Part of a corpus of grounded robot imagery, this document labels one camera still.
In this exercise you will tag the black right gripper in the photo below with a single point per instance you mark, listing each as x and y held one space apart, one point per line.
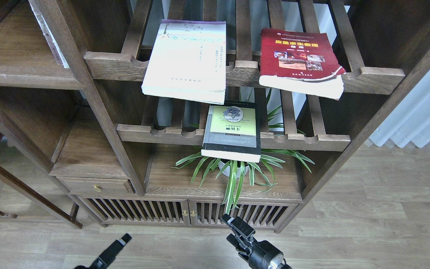
258 254

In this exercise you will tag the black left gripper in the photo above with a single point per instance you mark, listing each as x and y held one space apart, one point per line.
108 256

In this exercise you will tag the green and grey book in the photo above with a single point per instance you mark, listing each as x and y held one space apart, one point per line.
232 132

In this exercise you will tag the red paperback book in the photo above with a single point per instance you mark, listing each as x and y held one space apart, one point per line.
300 62

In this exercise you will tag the green spider plant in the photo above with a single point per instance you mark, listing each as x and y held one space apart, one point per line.
261 173

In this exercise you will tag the white plant pot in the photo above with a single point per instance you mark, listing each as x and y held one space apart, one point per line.
226 169

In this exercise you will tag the brass drawer knob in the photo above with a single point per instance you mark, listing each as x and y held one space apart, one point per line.
97 188

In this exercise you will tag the dark wooden bookshelf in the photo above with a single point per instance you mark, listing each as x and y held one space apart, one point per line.
90 124

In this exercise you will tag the white paperback book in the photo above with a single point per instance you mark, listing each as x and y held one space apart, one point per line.
188 61

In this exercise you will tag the white window curtain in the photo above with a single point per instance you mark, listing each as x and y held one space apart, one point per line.
409 123

